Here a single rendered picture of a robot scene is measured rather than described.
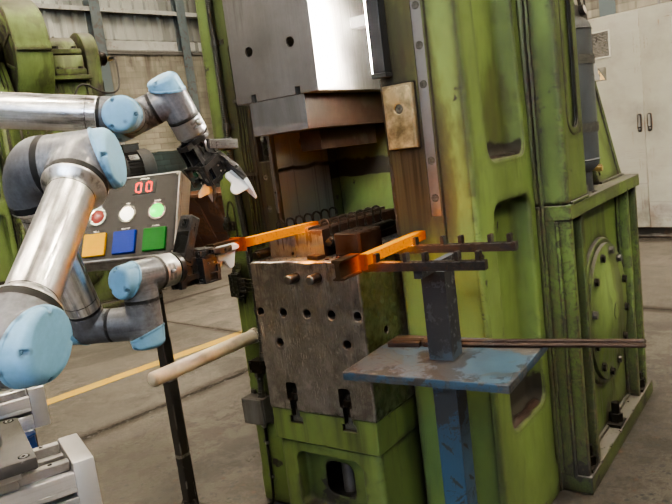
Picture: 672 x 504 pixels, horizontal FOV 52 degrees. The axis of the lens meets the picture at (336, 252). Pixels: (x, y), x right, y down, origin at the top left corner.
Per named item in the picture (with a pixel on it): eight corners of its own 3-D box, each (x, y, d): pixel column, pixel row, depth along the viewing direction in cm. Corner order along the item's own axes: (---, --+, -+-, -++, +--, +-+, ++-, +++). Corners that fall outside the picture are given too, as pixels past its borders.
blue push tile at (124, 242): (133, 251, 207) (135, 228, 210) (110, 254, 209) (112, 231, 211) (136, 253, 209) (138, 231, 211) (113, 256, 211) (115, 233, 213)
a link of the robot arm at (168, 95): (141, 82, 159) (174, 65, 160) (165, 123, 165) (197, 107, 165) (142, 89, 152) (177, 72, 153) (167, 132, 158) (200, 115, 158)
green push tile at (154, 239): (164, 248, 205) (166, 225, 208) (140, 251, 207) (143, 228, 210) (166, 250, 207) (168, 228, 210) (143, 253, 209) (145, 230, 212)
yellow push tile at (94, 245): (103, 255, 209) (105, 232, 212) (81, 257, 211) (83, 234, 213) (106, 256, 211) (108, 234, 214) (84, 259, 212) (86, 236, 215)
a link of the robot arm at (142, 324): (125, 344, 157) (117, 297, 155) (172, 340, 155) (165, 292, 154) (110, 354, 149) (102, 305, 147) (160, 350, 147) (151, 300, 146)
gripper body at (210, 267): (202, 278, 170) (164, 289, 160) (197, 244, 169) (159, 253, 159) (224, 278, 165) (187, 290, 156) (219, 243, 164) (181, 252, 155)
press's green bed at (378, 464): (395, 580, 193) (375, 422, 186) (292, 548, 215) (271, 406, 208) (476, 488, 237) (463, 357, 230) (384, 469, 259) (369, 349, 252)
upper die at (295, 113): (308, 128, 187) (304, 93, 185) (254, 137, 198) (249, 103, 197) (388, 121, 220) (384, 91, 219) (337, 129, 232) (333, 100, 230)
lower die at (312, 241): (325, 256, 192) (321, 226, 191) (271, 257, 204) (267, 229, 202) (400, 231, 225) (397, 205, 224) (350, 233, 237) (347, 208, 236)
